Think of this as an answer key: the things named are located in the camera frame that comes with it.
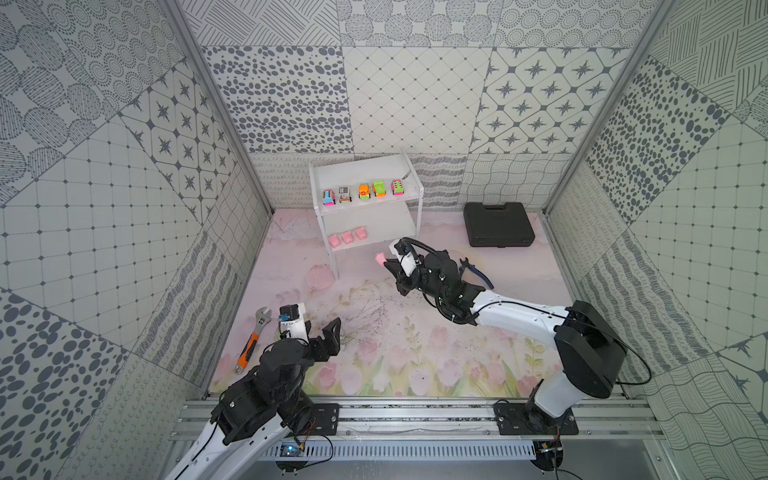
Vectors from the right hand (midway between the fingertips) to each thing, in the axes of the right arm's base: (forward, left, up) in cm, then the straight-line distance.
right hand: (388, 263), depth 82 cm
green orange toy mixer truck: (+11, +6, +17) cm, 21 cm away
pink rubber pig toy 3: (+12, +9, -1) cm, 15 cm away
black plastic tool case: (+29, -40, -16) cm, 52 cm away
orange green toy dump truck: (+12, +2, +16) cm, 21 cm away
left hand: (-18, +13, -1) cm, 22 cm away
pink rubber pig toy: (+8, +17, -1) cm, 19 cm away
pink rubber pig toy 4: (0, +2, +3) cm, 3 cm away
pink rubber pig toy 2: (+11, +13, -1) cm, 17 cm away
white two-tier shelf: (+25, +3, -8) cm, 27 cm away
